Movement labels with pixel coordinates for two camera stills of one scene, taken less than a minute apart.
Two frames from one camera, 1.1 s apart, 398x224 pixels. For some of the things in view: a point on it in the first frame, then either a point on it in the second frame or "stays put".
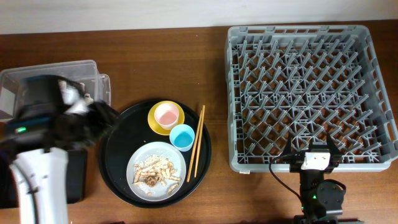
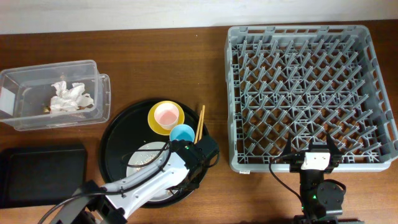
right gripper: x=295 y=160 stays put
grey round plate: x=156 y=172 stays put
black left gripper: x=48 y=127 -> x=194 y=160
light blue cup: x=182 y=136 stays put
